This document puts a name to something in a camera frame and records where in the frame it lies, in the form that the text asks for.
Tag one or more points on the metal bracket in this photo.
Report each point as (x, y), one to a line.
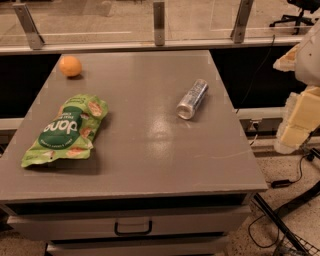
(33, 36)
(240, 25)
(159, 22)

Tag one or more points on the silver redbull can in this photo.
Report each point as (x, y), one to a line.
(188, 105)

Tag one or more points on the black wire basket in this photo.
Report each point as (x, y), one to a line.
(286, 248)

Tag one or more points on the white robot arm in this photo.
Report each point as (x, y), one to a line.
(307, 64)

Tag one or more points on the black drawer handle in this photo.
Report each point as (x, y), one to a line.
(133, 228)

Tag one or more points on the green snack bag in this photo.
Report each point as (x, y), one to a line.
(70, 134)

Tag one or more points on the right metal bracket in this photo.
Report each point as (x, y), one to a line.
(240, 25)

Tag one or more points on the left metal bracket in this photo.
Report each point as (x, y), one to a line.
(33, 36)

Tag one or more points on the grey drawer cabinet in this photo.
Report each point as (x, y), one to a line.
(192, 178)

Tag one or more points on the middle metal bracket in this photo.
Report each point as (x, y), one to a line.
(159, 22)

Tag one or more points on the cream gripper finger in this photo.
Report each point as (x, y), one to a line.
(300, 118)
(286, 63)

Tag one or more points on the orange fruit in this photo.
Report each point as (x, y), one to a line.
(70, 66)

